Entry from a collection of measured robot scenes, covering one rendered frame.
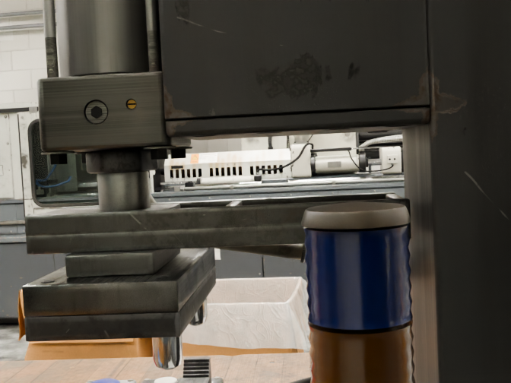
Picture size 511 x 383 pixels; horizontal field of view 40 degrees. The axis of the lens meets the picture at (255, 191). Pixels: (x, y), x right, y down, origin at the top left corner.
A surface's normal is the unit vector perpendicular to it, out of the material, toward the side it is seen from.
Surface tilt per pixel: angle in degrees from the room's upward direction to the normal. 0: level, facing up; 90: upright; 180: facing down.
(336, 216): 72
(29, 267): 90
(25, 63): 90
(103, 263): 90
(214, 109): 90
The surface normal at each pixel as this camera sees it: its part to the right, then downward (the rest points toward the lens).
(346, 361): -0.39, -0.18
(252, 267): -0.13, 0.06
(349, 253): -0.25, 0.30
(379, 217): 0.29, -0.28
